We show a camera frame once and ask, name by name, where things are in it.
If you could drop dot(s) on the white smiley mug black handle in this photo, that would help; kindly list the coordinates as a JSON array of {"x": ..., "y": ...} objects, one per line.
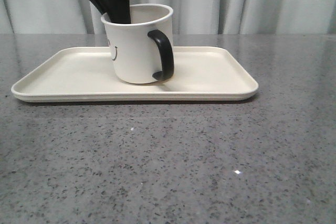
[{"x": 142, "y": 51}]

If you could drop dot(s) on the grey-white pleated curtain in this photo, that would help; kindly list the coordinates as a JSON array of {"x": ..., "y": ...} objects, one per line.
[{"x": 190, "y": 16}]

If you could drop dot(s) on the cream rectangular plastic tray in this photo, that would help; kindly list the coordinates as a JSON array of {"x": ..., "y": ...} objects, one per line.
[{"x": 85, "y": 74}]

